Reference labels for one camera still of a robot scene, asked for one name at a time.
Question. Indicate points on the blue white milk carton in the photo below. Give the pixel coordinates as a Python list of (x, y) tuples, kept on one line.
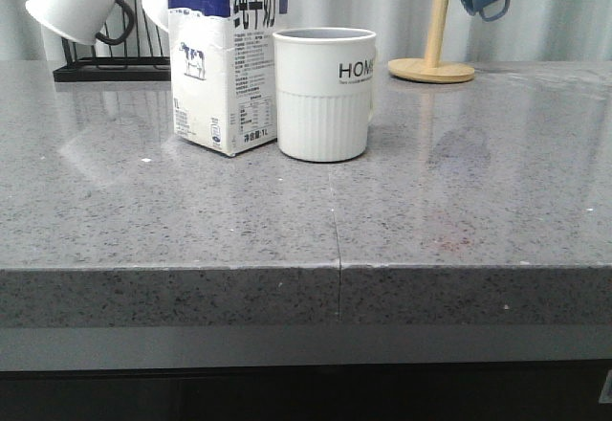
[(222, 71)]

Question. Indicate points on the white ribbed HOME cup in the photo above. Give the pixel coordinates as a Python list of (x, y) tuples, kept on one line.
[(324, 92)]

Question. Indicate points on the white enamel mug black handle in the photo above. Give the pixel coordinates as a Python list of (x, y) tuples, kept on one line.
[(81, 21)]

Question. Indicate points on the white pleated curtain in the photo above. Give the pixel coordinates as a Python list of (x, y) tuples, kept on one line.
[(532, 29)]

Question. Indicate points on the wooden mug tree stand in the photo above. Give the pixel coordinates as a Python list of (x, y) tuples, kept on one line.
[(430, 68)]

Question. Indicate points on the black wire mug rack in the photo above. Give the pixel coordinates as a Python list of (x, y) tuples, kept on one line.
[(143, 56)]

